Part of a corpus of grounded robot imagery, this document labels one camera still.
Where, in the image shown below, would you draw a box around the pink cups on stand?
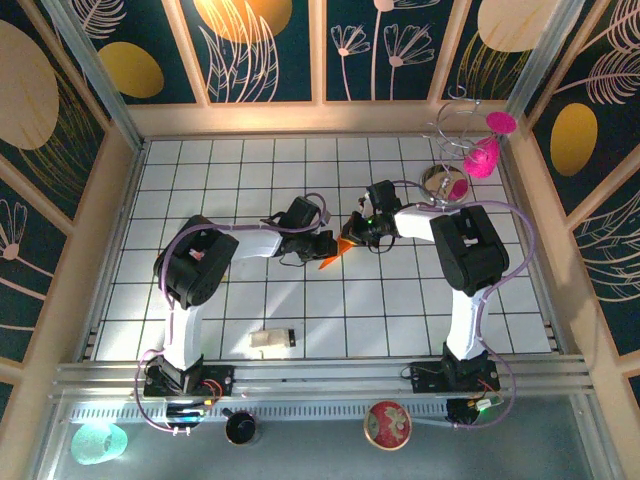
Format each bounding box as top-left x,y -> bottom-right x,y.
462,138 -> 502,181

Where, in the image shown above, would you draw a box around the white block with black end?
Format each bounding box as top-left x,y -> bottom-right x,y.
248,327 -> 297,359

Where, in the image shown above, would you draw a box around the pink felt disc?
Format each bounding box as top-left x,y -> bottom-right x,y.
485,110 -> 518,137

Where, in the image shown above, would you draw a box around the perforated metal strip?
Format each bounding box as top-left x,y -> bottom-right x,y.
67,402 -> 451,424

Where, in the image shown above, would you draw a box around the black mug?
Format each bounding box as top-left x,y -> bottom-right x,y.
222,407 -> 264,448

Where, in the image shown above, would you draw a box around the teal plastic cup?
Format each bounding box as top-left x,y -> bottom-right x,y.
69,421 -> 130,467

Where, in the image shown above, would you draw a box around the chrome spiral wire stand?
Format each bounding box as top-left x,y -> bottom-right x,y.
419,84 -> 489,207

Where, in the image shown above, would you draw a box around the aluminium front rail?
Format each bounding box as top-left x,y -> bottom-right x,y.
48,354 -> 596,401

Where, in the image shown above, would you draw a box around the aluminium side rail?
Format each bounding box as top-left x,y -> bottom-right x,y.
499,134 -> 572,354
74,139 -> 149,364

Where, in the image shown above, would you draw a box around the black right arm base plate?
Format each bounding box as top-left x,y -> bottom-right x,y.
409,360 -> 500,395

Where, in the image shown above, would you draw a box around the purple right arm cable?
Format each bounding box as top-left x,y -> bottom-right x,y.
357,179 -> 538,432

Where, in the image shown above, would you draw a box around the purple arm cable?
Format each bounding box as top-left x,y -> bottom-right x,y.
133,192 -> 329,435
357,179 -> 538,432

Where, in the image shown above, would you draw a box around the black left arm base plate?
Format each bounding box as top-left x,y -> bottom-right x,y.
143,363 -> 236,400

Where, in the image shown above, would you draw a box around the aluminium corner post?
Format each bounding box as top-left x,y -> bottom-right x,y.
42,0 -> 147,151
503,0 -> 599,124

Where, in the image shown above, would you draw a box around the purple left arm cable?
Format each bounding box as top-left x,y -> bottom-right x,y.
133,192 -> 329,435

